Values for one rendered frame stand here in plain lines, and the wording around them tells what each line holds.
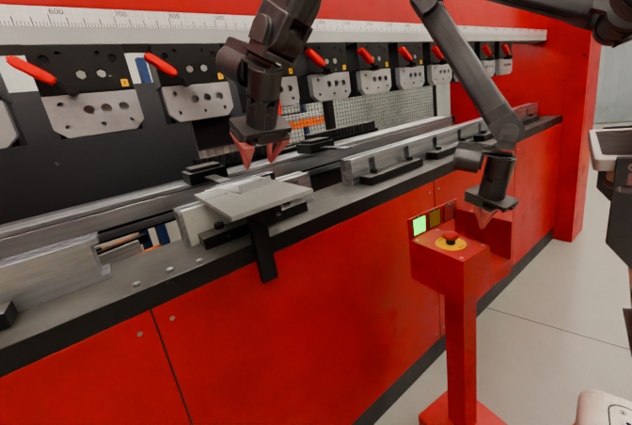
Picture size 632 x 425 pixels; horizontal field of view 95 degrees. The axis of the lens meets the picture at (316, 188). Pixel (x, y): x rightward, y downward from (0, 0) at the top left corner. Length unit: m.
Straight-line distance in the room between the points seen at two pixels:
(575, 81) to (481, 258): 1.79
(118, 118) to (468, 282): 0.84
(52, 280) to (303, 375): 0.66
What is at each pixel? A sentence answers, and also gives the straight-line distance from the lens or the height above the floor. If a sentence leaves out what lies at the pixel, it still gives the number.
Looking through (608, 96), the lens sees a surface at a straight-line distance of 8.04.
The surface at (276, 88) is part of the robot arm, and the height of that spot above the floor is 1.20.
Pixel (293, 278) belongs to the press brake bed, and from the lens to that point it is 0.81.
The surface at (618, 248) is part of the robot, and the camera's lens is 0.57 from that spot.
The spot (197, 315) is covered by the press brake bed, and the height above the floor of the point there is 0.77.
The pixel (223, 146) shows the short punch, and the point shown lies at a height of 1.10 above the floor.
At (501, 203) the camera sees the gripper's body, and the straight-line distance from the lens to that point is 0.80.
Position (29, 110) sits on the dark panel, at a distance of 1.28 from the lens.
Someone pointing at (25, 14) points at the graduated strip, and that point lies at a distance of 0.76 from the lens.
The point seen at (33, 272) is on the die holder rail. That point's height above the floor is 0.94.
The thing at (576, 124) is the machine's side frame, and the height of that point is 0.81.
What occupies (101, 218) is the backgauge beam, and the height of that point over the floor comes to 0.95.
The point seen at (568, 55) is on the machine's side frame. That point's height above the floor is 1.23.
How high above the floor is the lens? 1.16
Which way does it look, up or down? 16 degrees down
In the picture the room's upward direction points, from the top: 9 degrees counter-clockwise
